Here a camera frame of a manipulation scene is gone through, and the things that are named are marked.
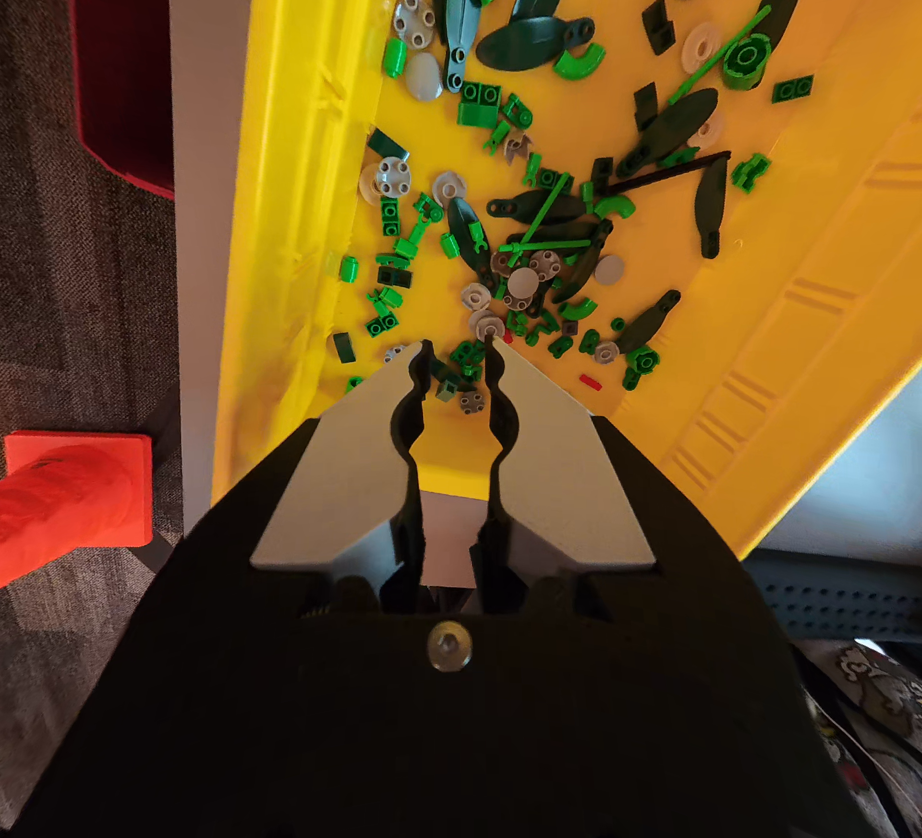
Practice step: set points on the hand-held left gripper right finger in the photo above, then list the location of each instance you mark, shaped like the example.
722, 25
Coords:
569, 485

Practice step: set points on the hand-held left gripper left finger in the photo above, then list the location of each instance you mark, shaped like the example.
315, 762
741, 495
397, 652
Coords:
338, 478

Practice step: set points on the yellow plastic tray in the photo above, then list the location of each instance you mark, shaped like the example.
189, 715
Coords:
792, 240

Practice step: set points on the pile of toy building bricks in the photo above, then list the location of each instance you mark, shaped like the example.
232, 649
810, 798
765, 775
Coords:
533, 42

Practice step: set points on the white desk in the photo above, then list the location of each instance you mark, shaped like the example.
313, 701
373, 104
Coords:
209, 204

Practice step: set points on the orange cone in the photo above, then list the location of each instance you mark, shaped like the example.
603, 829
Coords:
72, 492

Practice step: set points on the grey perforated chair part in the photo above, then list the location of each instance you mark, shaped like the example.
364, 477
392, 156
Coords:
828, 600

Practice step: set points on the patterned cloth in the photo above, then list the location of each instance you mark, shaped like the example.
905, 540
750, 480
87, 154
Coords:
879, 708

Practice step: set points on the red plastic container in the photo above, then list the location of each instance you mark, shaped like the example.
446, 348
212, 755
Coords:
122, 60

